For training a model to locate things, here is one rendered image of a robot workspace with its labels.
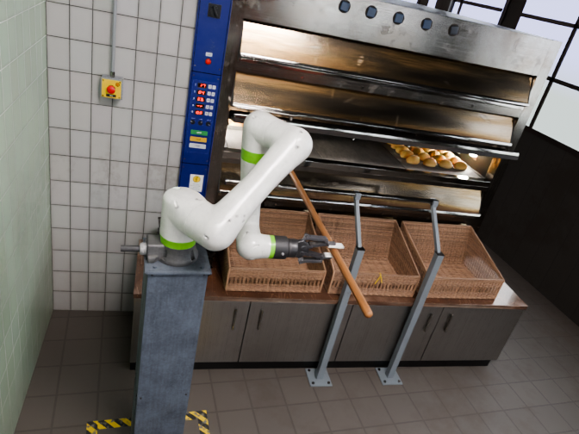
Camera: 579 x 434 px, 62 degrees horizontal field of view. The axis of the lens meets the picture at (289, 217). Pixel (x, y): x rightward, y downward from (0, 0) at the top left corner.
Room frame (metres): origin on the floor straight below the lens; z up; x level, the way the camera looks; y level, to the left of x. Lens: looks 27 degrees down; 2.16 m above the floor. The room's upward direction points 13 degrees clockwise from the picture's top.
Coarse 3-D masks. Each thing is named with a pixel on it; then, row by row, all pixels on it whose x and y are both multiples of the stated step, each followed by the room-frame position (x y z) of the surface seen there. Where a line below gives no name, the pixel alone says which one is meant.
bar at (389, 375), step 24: (312, 192) 2.33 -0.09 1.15; (336, 192) 2.36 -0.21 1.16; (360, 192) 2.42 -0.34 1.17; (432, 216) 2.52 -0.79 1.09; (360, 240) 2.24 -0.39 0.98; (432, 264) 2.35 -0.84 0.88; (336, 312) 2.20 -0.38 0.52; (336, 336) 2.20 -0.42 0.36; (408, 336) 2.35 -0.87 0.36; (312, 384) 2.14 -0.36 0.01; (384, 384) 2.28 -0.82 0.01
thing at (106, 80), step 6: (102, 78) 2.27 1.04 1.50; (108, 78) 2.28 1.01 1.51; (114, 78) 2.29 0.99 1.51; (120, 78) 2.32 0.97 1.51; (102, 84) 2.27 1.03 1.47; (108, 84) 2.28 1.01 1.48; (114, 84) 2.28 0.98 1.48; (120, 84) 2.29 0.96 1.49; (102, 90) 2.27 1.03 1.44; (120, 90) 2.29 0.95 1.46; (102, 96) 2.27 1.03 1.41; (108, 96) 2.28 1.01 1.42; (114, 96) 2.29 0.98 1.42; (120, 96) 2.29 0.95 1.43
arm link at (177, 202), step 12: (168, 192) 1.39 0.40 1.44; (180, 192) 1.39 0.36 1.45; (192, 192) 1.41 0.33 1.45; (168, 204) 1.35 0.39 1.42; (180, 204) 1.34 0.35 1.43; (192, 204) 1.34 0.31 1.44; (168, 216) 1.34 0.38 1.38; (180, 216) 1.31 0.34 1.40; (168, 228) 1.34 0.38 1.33; (180, 228) 1.31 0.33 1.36; (168, 240) 1.34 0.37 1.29; (180, 240) 1.34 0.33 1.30; (192, 240) 1.37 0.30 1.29
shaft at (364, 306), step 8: (296, 184) 2.25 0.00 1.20; (304, 192) 2.17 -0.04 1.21; (304, 200) 2.10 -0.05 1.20; (312, 208) 2.01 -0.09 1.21; (312, 216) 1.96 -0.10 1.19; (320, 224) 1.87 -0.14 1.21; (328, 240) 1.75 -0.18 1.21; (328, 248) 1.71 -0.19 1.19; (336, 248) 1.70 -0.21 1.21; (336, 256) 1.64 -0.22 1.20; (344, 264) 1.58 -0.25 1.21; (344, 272) 1.54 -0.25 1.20; (352, 280) 1.49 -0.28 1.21; (352, 288) 1.45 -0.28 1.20; (360, 296) 1.40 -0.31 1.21; (360, 304) 1.37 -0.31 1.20; (368, 312) 1.33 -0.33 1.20
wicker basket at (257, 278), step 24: (264, 216) 2.59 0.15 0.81; (288, 216) 2.65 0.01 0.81; (312, 240) 2.53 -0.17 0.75; (264, 264) 2.40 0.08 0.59; (288, 264) 2.46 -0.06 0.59; (312, 264) 2.45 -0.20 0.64; (240, 288) 2.11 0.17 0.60; (264, 288) 2.15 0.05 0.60; (288, 288) 2.20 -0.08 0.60; (312, 288) 2.24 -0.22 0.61
